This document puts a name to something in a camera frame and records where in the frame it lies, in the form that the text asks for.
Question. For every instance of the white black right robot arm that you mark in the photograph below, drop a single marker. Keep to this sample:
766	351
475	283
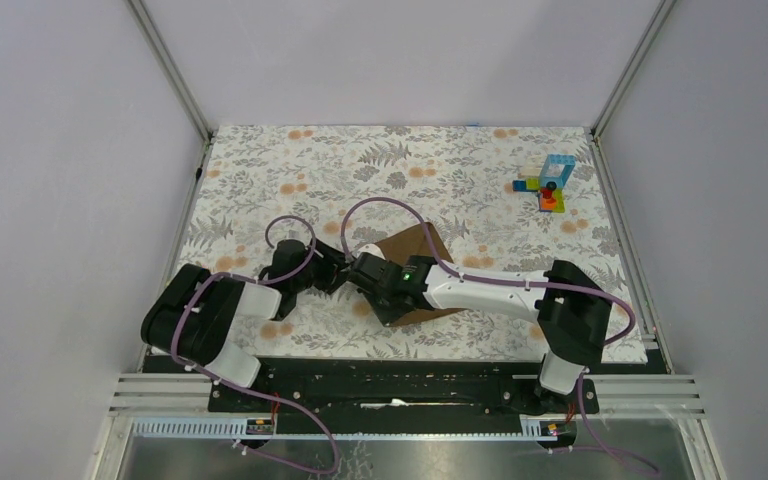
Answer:
572	312

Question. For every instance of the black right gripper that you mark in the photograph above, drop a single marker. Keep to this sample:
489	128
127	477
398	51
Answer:
384	315

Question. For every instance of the floral patterned table mat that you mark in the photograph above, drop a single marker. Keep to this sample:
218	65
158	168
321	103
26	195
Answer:
358	185

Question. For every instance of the brown cloth napkin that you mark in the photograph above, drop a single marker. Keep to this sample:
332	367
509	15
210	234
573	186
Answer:
416	240

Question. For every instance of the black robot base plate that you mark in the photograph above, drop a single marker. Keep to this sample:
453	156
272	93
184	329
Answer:
380	397

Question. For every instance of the colourful toy block structure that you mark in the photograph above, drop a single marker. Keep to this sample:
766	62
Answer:
546	181

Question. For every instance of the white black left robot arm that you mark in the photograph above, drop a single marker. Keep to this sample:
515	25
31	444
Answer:
192	318

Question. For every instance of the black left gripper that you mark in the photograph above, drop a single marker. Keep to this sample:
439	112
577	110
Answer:
331	264

